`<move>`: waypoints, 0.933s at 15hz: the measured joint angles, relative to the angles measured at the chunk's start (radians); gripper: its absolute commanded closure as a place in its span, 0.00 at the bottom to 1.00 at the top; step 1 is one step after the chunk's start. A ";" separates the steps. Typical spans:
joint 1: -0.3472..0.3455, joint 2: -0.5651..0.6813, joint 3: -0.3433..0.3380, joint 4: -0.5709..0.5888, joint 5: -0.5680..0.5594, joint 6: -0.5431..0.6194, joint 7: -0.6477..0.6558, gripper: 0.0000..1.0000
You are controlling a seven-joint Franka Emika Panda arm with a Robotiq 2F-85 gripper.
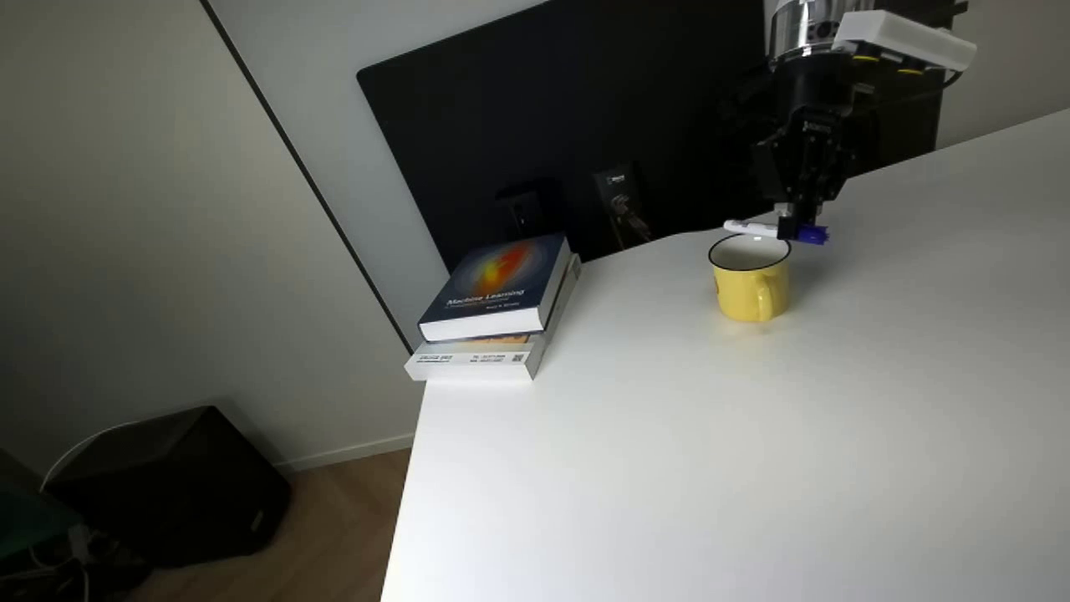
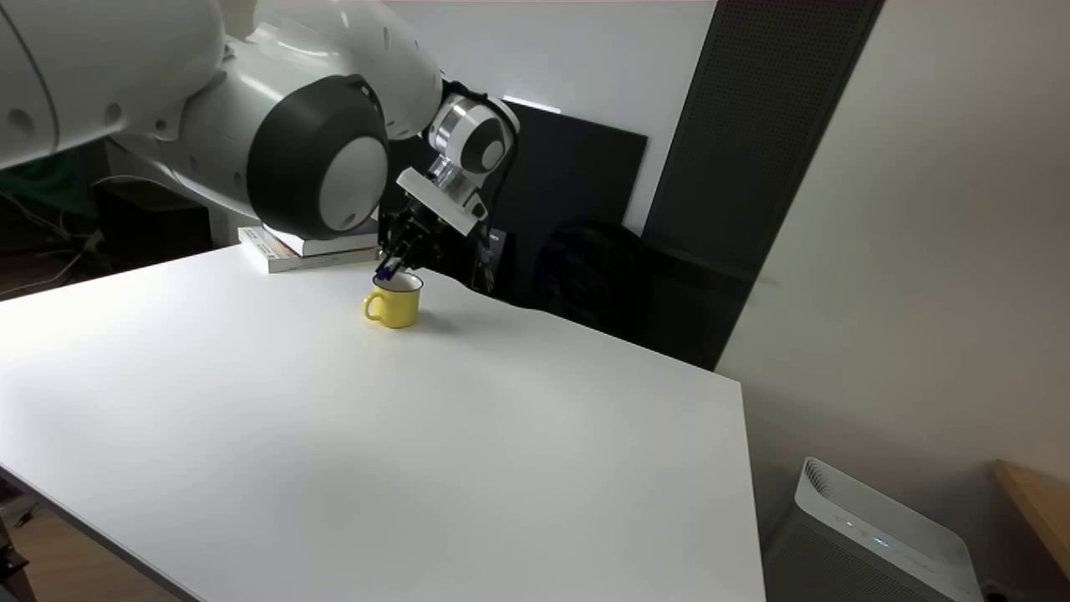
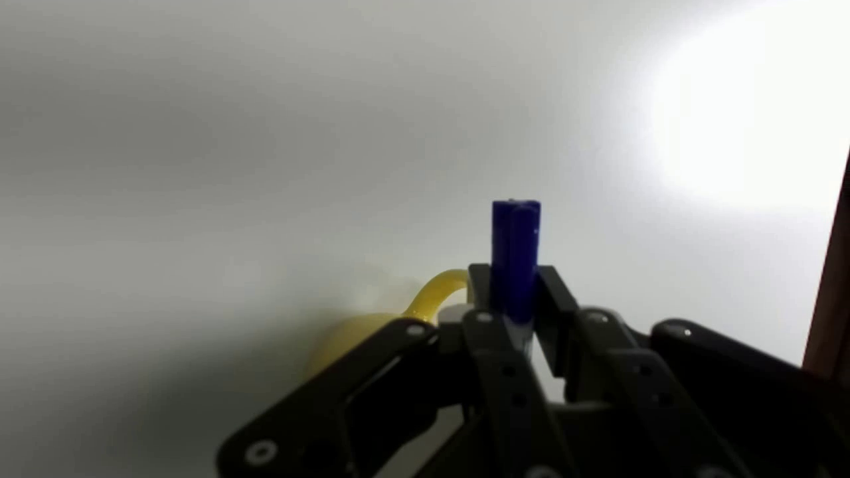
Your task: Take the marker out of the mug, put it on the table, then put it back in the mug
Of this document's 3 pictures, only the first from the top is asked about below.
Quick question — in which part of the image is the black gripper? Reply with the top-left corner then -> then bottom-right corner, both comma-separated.
759,53 -> 878,235

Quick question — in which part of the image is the yellow enamel mug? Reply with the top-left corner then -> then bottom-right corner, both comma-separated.
705,231 -> 794,328

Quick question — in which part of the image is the dark blue book orange cover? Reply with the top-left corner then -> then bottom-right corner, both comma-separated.
415,231 -> 576,347

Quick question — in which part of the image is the white paperback book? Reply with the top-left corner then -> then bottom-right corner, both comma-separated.
401,252 -> 584,389

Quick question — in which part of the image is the black box on floor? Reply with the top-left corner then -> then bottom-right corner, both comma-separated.
42,400 -> 296,571

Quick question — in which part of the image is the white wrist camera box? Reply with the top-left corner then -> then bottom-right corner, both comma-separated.
830,5 -> 983,81

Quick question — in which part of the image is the wall socket with black plug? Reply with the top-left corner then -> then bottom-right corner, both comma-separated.
587,165 -> 656,246

